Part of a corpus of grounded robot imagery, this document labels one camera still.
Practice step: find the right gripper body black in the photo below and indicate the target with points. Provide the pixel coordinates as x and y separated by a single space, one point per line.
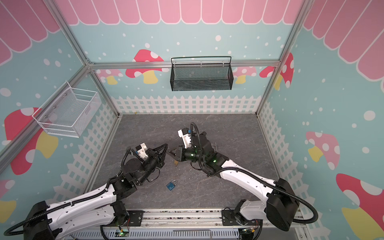
180 153

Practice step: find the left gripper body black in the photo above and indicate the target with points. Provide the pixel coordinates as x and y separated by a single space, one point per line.
152 161

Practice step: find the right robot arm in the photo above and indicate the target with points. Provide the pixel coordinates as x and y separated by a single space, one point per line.
276 200

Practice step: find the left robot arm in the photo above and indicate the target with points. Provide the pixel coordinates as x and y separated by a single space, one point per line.
133 173

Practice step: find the large blue padlock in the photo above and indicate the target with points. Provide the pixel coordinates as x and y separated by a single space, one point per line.
170 186

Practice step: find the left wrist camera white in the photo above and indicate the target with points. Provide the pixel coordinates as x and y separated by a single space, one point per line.
140 152

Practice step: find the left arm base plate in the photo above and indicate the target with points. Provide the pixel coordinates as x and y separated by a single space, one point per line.
131 218

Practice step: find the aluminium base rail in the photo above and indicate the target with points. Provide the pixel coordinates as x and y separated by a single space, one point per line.
153 218

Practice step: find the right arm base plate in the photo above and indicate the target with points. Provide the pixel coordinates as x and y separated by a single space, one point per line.
232 218

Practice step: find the black wire mesh basket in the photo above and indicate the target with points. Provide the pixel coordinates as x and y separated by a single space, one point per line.
209 73

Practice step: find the white wire mesh basket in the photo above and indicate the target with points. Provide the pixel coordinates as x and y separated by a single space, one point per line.
68 112

